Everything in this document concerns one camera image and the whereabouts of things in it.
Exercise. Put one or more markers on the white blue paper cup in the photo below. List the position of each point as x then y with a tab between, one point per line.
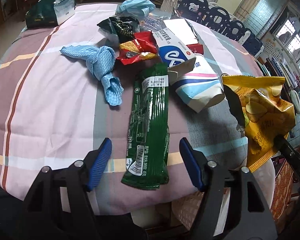
201	88

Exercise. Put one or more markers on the stack of books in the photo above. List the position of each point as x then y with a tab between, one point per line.
273	67

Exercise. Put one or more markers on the white medicine box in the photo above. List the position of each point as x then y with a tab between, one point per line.
173	41

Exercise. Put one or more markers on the yellow chip bag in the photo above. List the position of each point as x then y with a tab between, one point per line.
256	104

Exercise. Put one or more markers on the blue cloth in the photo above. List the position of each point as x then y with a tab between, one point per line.
100	63

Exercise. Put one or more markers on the green tissue box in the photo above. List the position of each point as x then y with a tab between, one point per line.
49	13

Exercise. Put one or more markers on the green wafer wrapper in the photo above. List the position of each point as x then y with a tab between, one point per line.
148	133

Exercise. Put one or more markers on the red yellow snack wrapper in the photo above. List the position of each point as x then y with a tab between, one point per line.
142	47

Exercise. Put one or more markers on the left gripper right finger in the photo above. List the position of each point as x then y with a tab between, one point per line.
194	163

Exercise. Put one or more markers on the grey green cushion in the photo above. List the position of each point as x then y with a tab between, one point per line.
295	101

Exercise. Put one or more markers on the light blue face mask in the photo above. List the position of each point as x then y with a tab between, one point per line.
139	9

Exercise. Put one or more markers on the dark green wrapper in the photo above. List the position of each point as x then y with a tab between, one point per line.
119	29

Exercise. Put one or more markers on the white lined trash bin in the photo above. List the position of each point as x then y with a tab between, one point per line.
185	209

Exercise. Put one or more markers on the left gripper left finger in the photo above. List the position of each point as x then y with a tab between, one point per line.
97	160

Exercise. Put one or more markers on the plaid tablecloth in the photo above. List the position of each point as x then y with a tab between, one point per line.
53	112

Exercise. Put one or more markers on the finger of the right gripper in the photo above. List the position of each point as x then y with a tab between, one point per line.
291	155

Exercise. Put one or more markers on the navy white baby fence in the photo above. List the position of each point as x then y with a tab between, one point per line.
215	18

